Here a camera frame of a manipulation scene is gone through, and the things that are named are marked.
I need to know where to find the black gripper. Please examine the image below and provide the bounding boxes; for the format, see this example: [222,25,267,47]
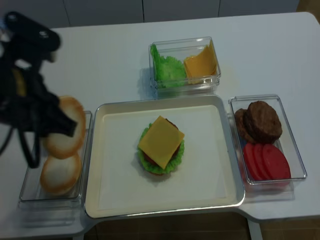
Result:
[0,53,78,137]

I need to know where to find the bun half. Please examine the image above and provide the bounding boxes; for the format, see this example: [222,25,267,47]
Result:
[42,96,86,160]
[40,153,82,196]

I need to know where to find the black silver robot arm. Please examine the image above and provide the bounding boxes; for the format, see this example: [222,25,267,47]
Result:
[0,11,78,137]

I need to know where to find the cheese slice on burger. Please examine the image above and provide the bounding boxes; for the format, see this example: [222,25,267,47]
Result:
[138,116,185,170]

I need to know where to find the lettuce leaf on burger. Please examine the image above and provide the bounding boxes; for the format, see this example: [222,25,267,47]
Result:
[137,139,185,175]

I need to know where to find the green lettuce in container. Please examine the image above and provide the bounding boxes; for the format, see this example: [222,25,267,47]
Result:
[150,44,187,89]

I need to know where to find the clear lettuce cheese container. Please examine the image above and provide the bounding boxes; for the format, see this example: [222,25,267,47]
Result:
[148,37,221,99]

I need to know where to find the cheese slices in container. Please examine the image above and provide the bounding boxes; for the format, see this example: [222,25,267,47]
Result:
[183,41,218,85]

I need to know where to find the clear left bun container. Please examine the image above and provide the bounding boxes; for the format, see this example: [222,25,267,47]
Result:
[18,111,93,211]

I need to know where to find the tomato slice on burger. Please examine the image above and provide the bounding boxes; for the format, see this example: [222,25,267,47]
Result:
[143,152,157,166]

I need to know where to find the bottom bun of burger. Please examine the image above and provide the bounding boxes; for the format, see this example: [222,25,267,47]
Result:
[149,171,165,177]

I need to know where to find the white rectangular serving tray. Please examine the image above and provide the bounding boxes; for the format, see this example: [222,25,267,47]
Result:
[85,95,245,219]

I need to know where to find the rear brown meat patty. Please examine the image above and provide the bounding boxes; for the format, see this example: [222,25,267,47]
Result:
[234,108,256,144]

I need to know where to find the brown meat patty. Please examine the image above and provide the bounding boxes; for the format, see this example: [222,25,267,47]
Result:
[234,108,256,144]
[243,100,283,144]

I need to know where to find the left red tomato slice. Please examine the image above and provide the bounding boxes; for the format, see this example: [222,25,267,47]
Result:
[243,143,263,181]

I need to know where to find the red tomato slice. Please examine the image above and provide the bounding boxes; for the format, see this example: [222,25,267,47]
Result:
[243,143,263,181]
[253,143,271,180]
[262,144,291,180]

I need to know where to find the front brown meat patty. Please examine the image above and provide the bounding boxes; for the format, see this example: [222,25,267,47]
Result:
[243,100,283,144]

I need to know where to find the middle red tomato slice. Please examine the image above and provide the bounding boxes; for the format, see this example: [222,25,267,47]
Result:
[253,143,271,180]

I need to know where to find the clear patty tomato container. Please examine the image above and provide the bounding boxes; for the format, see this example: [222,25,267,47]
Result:
[228,94,307,193]

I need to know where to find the right red tomato slice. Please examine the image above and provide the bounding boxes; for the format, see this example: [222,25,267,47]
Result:
[262,144,291,180]

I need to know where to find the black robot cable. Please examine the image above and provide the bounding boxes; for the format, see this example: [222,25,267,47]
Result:
[0,126,42,169]

